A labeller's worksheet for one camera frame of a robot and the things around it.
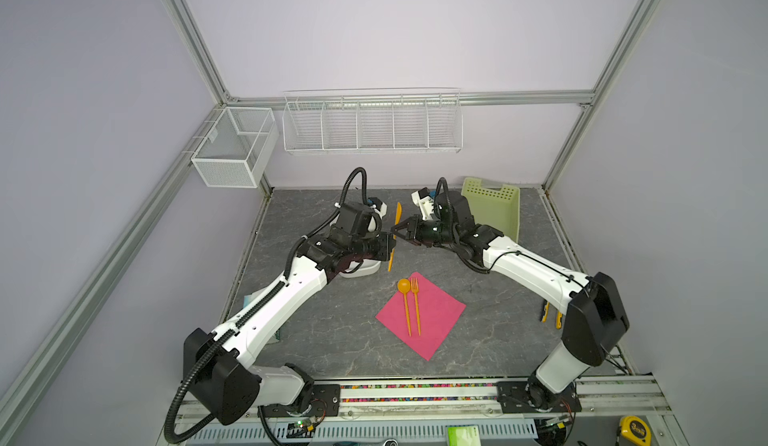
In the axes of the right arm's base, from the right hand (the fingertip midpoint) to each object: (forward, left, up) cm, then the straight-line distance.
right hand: (389, 232), depth 77 cm
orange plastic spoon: (-3, -4, -24) cm, 25 cm away
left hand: (-4, -2, -1) cm, 4 cm away
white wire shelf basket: (+50, +7, +2) cm, 51 cm away
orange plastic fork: (-3, -7, -24) cm, 25 cm away
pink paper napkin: (-12, -14, -24) cm, 30 cm away
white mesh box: (+37, +53, 0) cm, 65 cm away
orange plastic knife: (+3, -2, +1) cm, 4 cm away
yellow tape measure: (-40, -57, -23) cm, 74 cm away
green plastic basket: (+28, -39, -23) cm, 54 cm away
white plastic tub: (0, +7, -18) cm, 20 cm away
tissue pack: (-20, +32, -22) cm, 44 cm away
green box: (-41, -17, -22) cm, 50 cm away
